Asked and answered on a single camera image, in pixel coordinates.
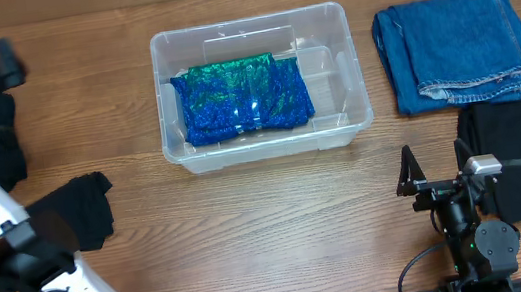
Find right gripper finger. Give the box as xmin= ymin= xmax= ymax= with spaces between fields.
xmin=454 ymin=137 xmax=473 ymax=172
xmin=396 ymin=145 xmax=428 ymax=197

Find black cloth with tape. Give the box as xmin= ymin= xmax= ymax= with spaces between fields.
xmin=457 ymin=101 xmax=521 ymax=224

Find blue denim jeans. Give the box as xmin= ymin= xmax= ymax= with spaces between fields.
xmin=371 ymin=0 xmax=521 ymax=116

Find blue green sequin fabric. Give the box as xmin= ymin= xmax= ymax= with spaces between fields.
xmin=170 ymin=52 xmax=316 ymax=147

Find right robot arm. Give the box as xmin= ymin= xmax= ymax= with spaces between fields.
xmin=396 ymin=145 xmax=521 ymax=292

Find clear plastic storage bin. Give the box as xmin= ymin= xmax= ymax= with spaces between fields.
xmin=150 ymin=1 xmax=374 ymax=174

